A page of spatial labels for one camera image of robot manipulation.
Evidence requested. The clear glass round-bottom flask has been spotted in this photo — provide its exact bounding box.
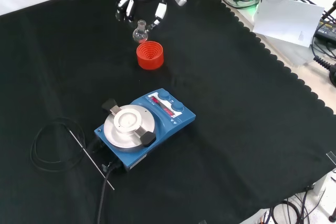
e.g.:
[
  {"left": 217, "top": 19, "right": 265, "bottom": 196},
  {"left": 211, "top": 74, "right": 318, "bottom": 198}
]
[{"left": 132, "top": 19, "right": 149, "bottom": 44}]

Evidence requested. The blue heater with steel block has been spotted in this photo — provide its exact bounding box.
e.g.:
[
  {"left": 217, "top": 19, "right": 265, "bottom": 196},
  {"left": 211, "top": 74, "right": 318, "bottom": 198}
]
[{"left": 94, "top": 88, "right": 196, "bottom": 173}]

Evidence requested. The white paper sheet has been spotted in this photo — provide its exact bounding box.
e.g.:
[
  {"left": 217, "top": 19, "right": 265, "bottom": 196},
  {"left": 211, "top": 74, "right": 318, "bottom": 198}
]
[{"left": 253, "top": 0, "right": 326, "bottom": 49}]

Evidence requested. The thin steel probe rod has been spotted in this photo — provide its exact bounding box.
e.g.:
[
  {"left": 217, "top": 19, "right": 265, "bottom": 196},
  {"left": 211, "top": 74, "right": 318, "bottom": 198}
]
[{"left": 68, "top": 129, "right": 116, "bottom": 191}]

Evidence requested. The black power adapter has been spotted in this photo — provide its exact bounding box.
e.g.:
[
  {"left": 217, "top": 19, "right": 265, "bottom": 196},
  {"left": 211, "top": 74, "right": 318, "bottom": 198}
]
[{"left": 314, "top": 18, "right": 336, "bottom": 43}]

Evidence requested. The clear cloth clip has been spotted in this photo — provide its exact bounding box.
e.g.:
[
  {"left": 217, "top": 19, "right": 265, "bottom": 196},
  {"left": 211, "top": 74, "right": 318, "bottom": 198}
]
[{"left": 325, "top": 151, "right": 336, "bottom": 167}]

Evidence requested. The orange stepped flask ring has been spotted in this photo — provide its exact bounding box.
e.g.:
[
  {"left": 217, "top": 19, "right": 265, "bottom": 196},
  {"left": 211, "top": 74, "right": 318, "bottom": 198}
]
[{"left": 136, "top": 40, "right": 165, "bottom": 71}]

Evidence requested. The black spiral cable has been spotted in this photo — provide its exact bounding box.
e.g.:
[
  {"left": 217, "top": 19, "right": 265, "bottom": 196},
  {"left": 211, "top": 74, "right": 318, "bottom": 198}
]
[{"left": 311, "top": 37, "right": 336, "bottom": 74}]

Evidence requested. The black coiled probe cable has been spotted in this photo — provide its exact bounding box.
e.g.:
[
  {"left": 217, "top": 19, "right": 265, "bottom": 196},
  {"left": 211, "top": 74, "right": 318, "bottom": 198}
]
[{"left": 29, "top": 117, "right": 87, "bottom": 173}]

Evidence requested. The black heater power cable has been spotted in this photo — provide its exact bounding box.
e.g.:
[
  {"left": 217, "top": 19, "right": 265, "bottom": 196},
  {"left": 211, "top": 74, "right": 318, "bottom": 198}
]
[{"left": 96, "top": 161, "right": 124, "bottom": 224}]

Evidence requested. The black floor cable bundle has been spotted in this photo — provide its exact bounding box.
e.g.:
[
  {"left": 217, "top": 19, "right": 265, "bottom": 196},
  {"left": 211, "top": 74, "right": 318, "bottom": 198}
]
[{"left": 261, "top": 191, "right": 328, "bottom": 224}]

